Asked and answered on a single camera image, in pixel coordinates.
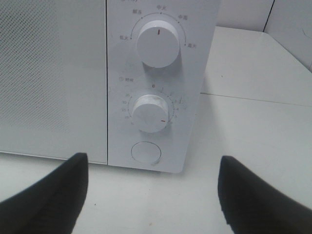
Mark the white upper power knob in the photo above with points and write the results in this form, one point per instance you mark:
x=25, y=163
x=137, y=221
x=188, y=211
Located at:
x=158, y=44

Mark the round white door button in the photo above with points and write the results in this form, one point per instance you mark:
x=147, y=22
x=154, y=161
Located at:
x=146, y=152

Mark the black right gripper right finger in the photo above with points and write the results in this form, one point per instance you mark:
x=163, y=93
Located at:
x=252, y=206

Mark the white microwave door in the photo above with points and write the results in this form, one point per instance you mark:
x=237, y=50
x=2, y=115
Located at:
x=53, y=78

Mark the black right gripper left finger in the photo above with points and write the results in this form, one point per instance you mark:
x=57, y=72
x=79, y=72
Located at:
x=51, y=205

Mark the white timer knob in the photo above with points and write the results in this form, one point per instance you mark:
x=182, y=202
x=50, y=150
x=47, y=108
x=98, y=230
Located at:
x=150, y=113

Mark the white microwave oven body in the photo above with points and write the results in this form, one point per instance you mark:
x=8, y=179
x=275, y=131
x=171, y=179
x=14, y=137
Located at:
x=179, y=84

